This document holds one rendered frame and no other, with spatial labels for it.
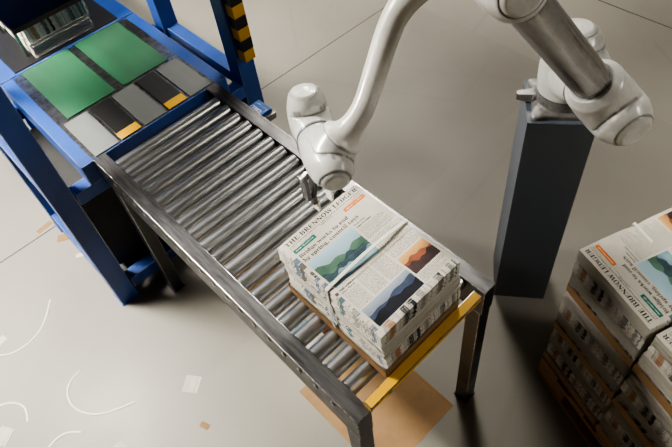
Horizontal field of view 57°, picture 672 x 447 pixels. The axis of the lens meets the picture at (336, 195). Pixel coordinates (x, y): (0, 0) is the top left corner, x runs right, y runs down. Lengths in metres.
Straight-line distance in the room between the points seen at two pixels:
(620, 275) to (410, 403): 1.01
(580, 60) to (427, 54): 2.31
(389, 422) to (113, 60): 1.82
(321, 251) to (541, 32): 0.73
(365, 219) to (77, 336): 1.68
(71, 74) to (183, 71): 0.48
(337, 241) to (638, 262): 0.84
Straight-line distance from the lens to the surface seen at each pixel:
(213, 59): 2.79
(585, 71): 1.58
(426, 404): 2.49
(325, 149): 1.41
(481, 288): 1.79
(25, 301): 3.18
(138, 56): 2.76
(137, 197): 2.17
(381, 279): 1.52
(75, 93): 2.69
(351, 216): 1.63
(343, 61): 3.77
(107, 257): 2.70
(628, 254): 1.90
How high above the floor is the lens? 2.32
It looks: 50 degrees down
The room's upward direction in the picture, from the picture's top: 9 degrees counter-clockwise
